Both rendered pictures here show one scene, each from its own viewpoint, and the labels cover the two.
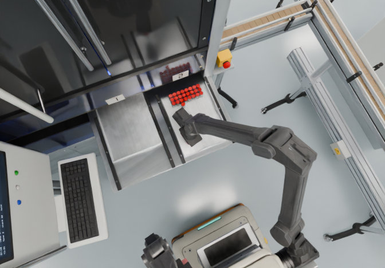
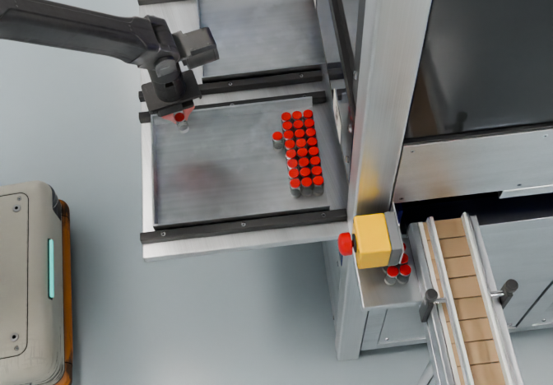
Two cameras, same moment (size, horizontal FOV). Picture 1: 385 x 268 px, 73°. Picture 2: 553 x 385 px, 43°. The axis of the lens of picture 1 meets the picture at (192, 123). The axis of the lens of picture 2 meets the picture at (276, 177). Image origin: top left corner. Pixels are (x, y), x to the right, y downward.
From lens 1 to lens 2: 1.01 m
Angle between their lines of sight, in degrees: 39
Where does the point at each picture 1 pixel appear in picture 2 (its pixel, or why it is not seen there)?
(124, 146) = (223, 20)
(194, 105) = (275, 173)
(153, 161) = not seen: hidden behind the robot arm
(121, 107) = (316, 28)
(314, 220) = not seen: outside the picture
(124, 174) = (165, 13)
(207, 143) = (166, 178)
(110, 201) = not seen: hidden behind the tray
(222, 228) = (25, 289)
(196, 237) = (34, 229)
